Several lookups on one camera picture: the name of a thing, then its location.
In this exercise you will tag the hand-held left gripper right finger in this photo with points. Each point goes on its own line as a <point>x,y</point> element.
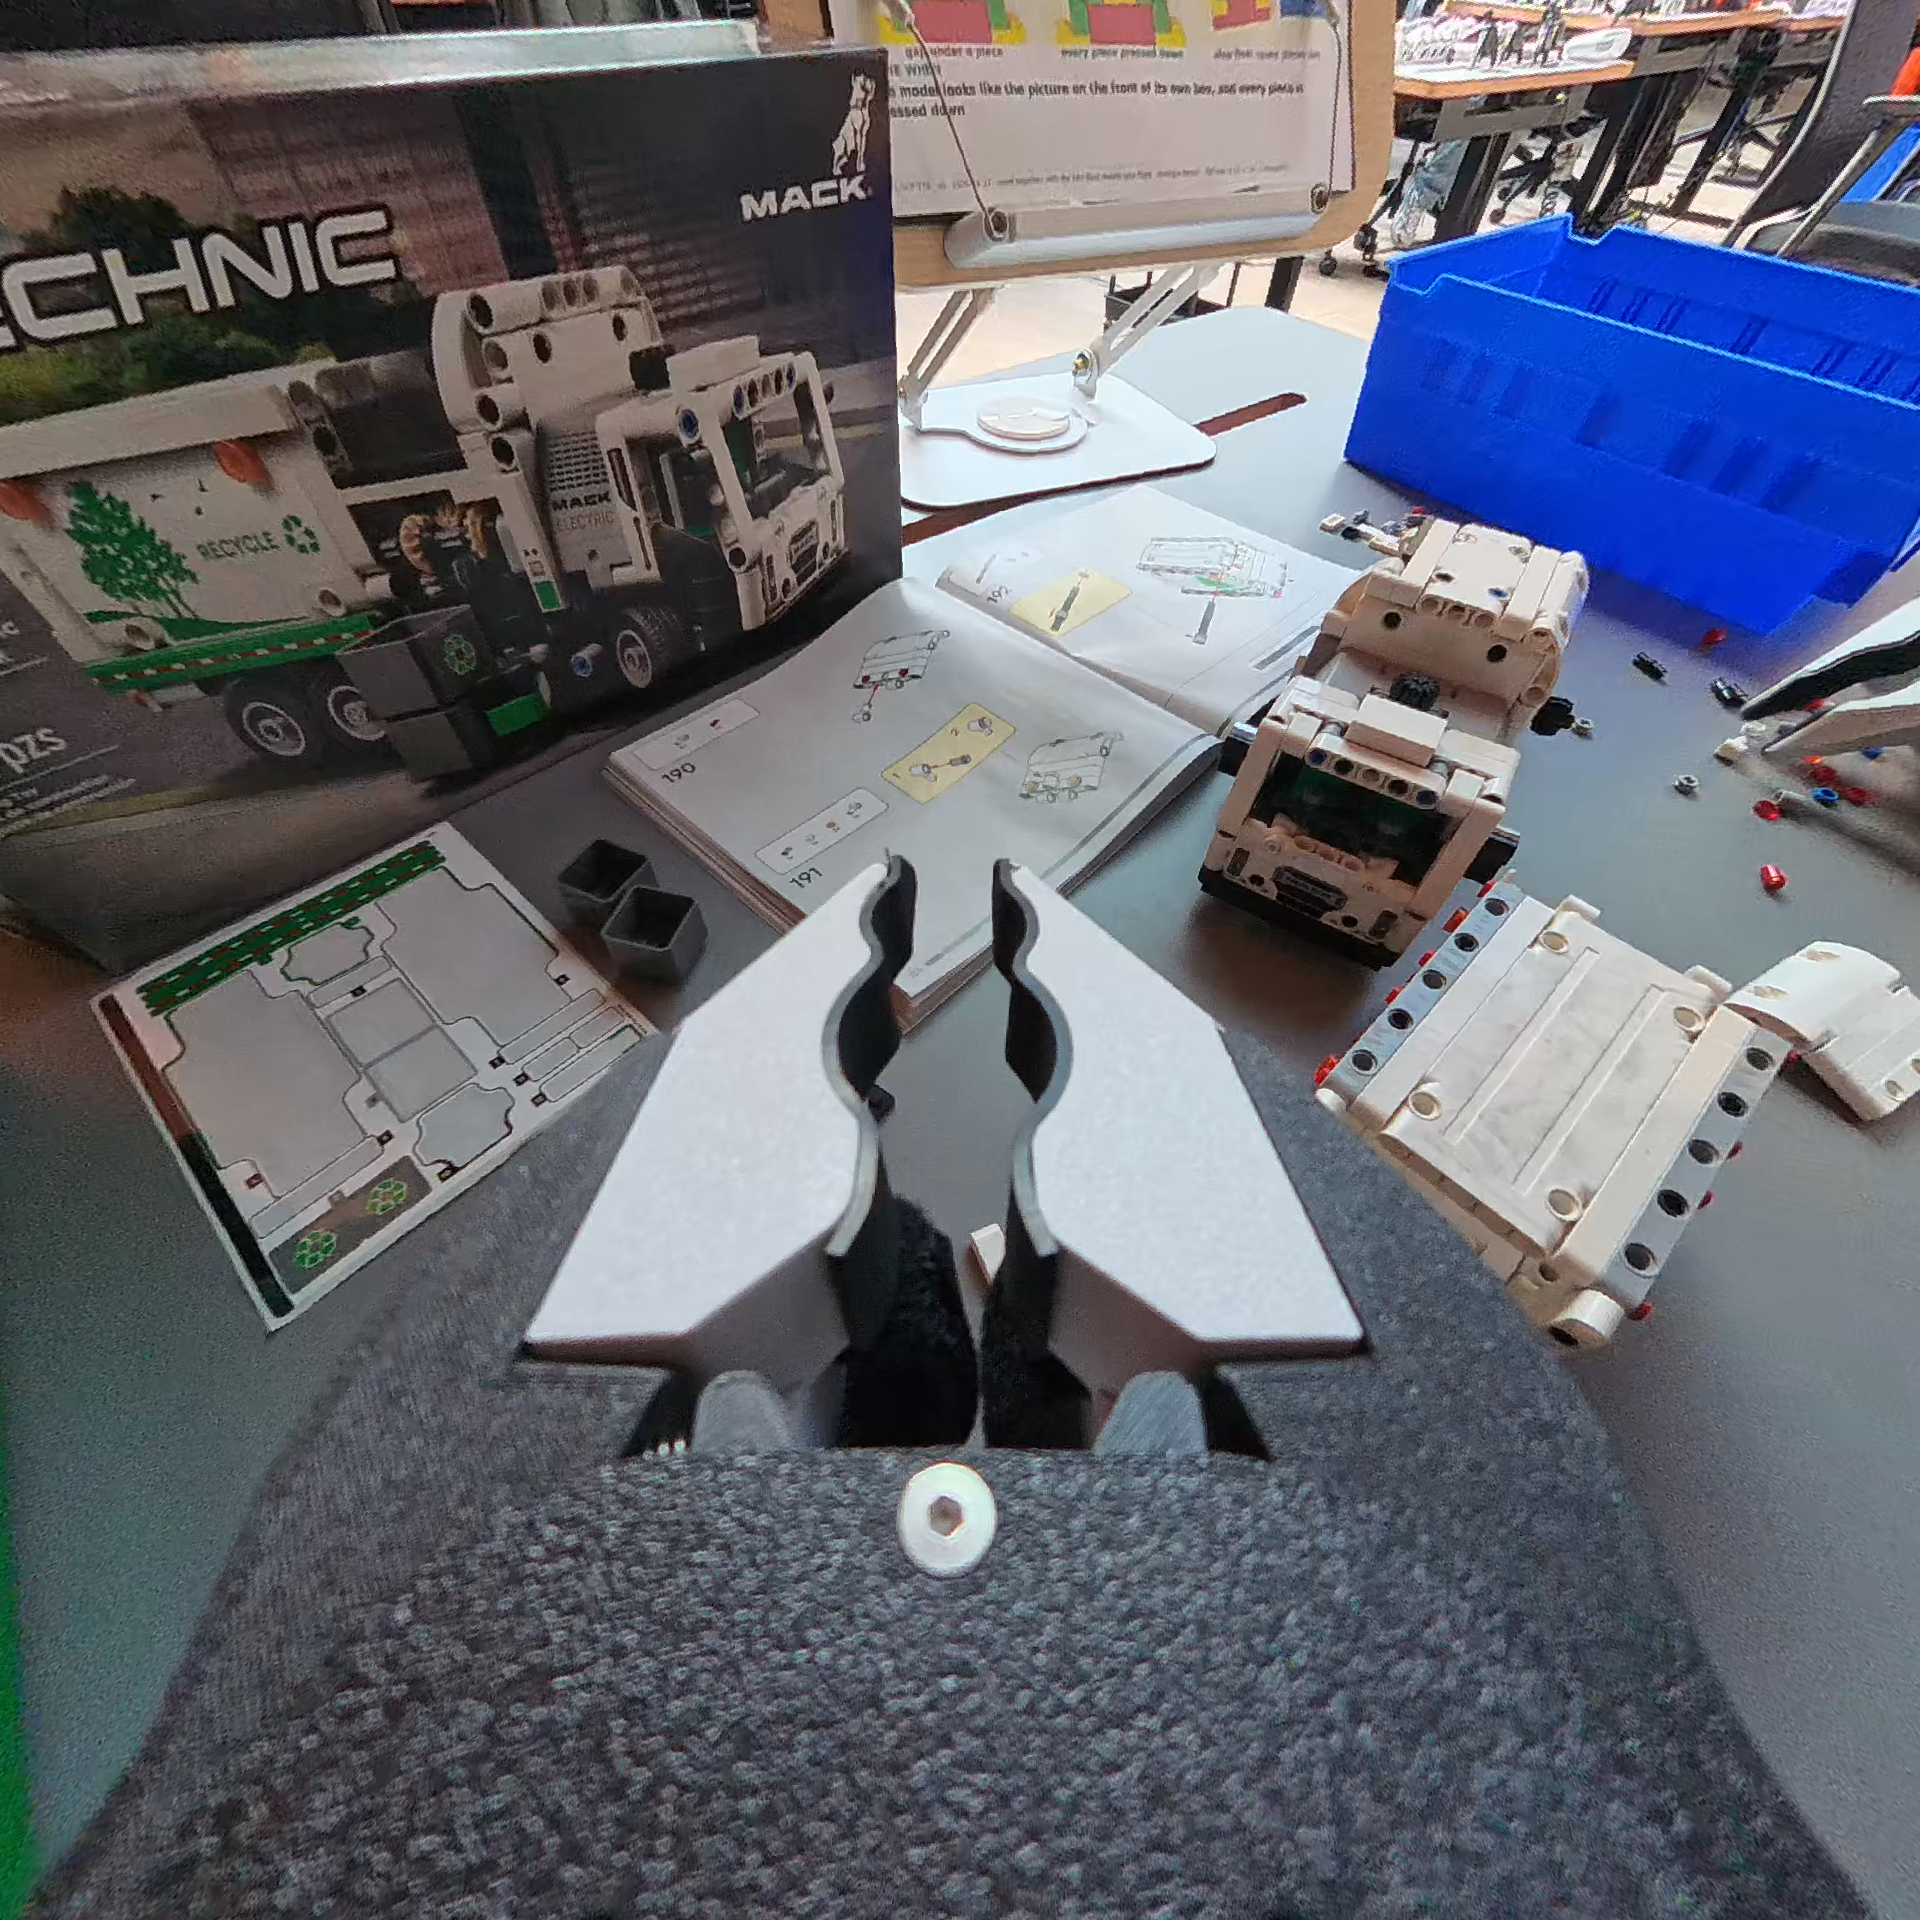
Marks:
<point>1185,1185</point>

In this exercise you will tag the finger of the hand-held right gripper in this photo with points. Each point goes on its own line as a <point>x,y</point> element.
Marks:
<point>1867,723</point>
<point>1851,668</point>

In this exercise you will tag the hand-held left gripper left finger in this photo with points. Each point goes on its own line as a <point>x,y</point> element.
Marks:
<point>721,1171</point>

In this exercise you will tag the white curved lego panel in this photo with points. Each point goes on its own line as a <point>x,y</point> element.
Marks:
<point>1837,1019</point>

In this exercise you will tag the lego instruction booklet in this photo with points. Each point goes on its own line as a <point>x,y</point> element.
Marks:
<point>931,720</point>

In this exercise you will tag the scattered small lego pieces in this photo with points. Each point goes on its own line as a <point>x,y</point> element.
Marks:
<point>1775,876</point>

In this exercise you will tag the small white lego piece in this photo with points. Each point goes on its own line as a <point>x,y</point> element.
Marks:
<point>991,1248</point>

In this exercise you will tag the dark grey lego bin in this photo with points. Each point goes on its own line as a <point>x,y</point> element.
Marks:
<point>651,934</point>
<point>599,879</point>

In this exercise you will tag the white lego container body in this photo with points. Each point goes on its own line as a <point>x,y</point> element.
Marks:
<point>1545,1080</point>

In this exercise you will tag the lego sticker sheet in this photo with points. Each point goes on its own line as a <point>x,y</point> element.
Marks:
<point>330,1050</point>

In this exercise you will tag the white green lego truck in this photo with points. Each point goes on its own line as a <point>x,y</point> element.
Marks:
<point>1394,704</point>

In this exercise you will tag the small white black lego assembly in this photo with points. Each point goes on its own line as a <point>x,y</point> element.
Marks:
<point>1371,529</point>

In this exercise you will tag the black lego set box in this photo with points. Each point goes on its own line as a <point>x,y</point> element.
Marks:
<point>375,375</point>

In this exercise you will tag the blue plastic bin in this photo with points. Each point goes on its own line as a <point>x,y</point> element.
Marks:
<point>1621,404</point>

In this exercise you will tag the background tables and chairs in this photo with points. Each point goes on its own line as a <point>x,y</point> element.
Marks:
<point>1576,90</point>

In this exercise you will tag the green box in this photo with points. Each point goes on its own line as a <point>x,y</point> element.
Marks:
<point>11,1651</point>

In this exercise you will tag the document holder stand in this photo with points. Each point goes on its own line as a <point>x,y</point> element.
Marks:
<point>1140,90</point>

